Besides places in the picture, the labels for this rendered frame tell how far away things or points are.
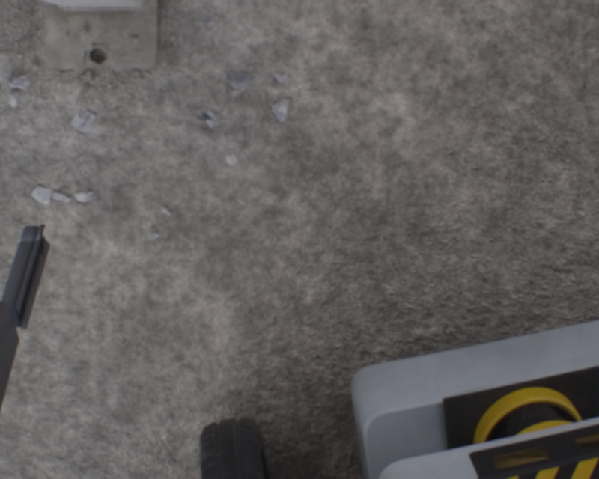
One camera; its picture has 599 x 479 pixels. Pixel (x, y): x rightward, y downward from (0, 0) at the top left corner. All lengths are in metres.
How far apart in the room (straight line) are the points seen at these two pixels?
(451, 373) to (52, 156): 0.37
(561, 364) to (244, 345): 0.28
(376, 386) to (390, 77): 0.25
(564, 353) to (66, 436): 0.46
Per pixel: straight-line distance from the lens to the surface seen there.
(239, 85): 0.82
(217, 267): 0.87
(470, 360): 0.84
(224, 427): 0.84
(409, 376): 0.83
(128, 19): 0.80
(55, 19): 0.81
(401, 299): 0.89
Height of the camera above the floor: 0.80
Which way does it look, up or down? 69 degrees down
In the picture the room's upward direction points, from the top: 166 degrees clockwise
